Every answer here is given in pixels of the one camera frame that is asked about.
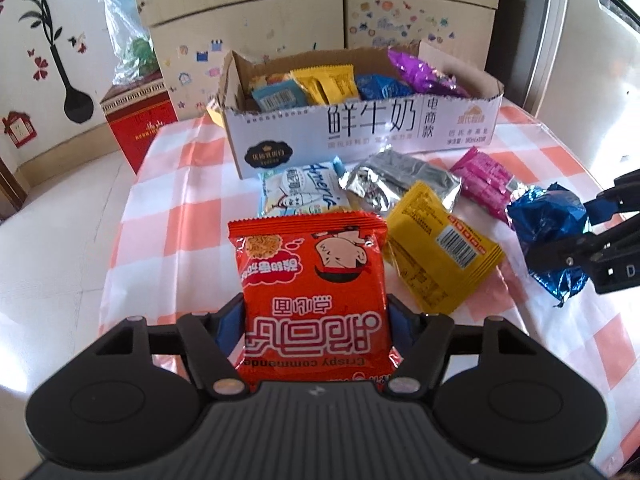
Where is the small blue foil snack bag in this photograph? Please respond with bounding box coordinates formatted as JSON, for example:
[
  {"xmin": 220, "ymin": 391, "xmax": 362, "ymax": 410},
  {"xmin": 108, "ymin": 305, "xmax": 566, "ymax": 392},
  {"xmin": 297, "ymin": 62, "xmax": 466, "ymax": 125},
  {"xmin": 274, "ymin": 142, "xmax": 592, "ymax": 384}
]
[{"xmin": 506, "ymin": 182, "xmax": 588, "ymax": 308}]

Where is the yellow snack packet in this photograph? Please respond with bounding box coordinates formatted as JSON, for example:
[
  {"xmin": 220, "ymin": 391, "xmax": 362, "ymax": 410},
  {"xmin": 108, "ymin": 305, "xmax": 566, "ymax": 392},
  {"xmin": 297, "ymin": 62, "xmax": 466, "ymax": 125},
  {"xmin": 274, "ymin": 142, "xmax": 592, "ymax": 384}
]
[{"xmin": 386, "ymin": 181, "xmax": 504, "ymax": 314}]

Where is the pink snack packet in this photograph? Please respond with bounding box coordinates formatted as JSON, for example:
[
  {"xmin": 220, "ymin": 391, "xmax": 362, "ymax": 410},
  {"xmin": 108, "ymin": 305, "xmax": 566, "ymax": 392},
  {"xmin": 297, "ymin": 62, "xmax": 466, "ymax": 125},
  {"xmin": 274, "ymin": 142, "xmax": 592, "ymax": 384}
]
[{"xmin": 450, "ymin": 148, "xmax": 527, "ymax": 226}]

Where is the red crispy noodle bag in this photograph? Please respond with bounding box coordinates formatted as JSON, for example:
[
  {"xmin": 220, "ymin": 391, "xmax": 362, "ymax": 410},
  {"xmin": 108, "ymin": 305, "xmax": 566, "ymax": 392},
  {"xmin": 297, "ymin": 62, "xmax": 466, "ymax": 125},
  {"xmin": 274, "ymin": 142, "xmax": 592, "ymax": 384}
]
[{"xmin": 228, "ymin": 211, "xmax": 396, "ymax": 387}]

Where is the silver foil snack bag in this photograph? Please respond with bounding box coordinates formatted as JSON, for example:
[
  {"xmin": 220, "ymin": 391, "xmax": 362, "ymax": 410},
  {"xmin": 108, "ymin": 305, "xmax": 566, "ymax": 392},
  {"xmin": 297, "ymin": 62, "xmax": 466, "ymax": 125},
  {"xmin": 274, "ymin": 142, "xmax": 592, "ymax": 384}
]
[{"xmin": 336, "ymin": 148, "xmax": 462, "ymax": 217}]

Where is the white blue snack bag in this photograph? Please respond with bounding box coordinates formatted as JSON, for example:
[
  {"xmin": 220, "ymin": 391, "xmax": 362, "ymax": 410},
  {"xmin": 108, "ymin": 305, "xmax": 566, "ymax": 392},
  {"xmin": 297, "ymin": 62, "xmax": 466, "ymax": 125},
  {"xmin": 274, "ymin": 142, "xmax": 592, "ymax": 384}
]
[{"xmin": 258, "ymin": 157, "xmax": 352, "ymax": 218}]

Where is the purple snack bag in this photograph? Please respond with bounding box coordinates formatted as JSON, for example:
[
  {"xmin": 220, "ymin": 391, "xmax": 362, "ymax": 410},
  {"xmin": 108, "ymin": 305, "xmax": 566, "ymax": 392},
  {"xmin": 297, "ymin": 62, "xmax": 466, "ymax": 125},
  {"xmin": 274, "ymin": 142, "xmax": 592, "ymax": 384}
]
[{"xmin": 387, "ymin": 50, "xmax": 471, "ymax": 99}]

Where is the large blue foil snack bag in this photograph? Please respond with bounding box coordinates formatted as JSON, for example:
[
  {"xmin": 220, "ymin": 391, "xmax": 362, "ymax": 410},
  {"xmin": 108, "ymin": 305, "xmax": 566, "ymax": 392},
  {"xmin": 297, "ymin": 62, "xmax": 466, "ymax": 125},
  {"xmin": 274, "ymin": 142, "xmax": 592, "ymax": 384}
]
[{"xmin": 355, "ymin": 74, "xmax": 413, "ymax": 101}]

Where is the orange white checkered tablecloth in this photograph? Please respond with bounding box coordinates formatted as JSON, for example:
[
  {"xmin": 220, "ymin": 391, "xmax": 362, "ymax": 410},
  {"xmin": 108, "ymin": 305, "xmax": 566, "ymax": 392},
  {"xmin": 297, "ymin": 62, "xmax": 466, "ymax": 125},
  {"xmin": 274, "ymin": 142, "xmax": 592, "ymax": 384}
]
[{"xmin": 100, "ymin": 118, "xmax": 639, "ymax": 474}]

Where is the red gift box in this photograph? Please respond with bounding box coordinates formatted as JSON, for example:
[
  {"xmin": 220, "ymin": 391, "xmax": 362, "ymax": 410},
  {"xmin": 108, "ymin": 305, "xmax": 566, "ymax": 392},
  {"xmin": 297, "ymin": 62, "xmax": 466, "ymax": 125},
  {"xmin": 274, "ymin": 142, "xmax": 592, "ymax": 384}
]
[{"xmin": 100, "ymin": 70, "xmax": 177, "ymax": 174}]

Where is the white milk cardboard box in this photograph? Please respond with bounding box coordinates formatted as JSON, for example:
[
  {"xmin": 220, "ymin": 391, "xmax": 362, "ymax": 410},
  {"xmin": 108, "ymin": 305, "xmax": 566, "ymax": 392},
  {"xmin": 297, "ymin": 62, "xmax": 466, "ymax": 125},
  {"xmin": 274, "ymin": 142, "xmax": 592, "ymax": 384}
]
[{"xmin": 207, "ymin": 42, "xmax": 504, "ymax": 179}]

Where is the light blue barcode packet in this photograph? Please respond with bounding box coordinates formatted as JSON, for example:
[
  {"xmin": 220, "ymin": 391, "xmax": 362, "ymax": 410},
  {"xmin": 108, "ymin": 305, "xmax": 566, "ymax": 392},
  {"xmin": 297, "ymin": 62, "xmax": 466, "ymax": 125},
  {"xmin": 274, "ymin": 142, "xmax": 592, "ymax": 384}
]
[{"xmin": 252, "ymin": 79, "xmax": 308, "ymax": 113}]

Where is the yellow packet in box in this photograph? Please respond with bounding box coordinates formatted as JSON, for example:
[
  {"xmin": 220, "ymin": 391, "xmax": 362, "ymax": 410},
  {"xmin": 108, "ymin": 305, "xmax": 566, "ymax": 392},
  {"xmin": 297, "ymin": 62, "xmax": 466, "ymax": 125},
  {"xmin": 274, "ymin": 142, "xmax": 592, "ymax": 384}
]
[{"xmin": 290, "ymin": 64, "xmax": 360, "ymax": 105}]

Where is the clear plastic bag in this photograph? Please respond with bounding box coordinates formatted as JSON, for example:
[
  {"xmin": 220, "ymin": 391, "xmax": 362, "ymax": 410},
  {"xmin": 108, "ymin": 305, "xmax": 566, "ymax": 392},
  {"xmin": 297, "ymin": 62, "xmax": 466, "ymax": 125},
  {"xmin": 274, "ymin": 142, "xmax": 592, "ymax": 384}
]
[{"xmin": 102, "ymin": 0, "xmax": 158, "ymax": 86}]

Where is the cream cabinet with stickers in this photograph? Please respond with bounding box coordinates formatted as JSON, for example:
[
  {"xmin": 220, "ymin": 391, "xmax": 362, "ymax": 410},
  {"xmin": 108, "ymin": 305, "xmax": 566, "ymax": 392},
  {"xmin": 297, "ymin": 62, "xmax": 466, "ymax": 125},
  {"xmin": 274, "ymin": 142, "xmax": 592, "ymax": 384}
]
[{"xmin": 137, "ymin": 0, "xmax": 499, "ymax": 120}]

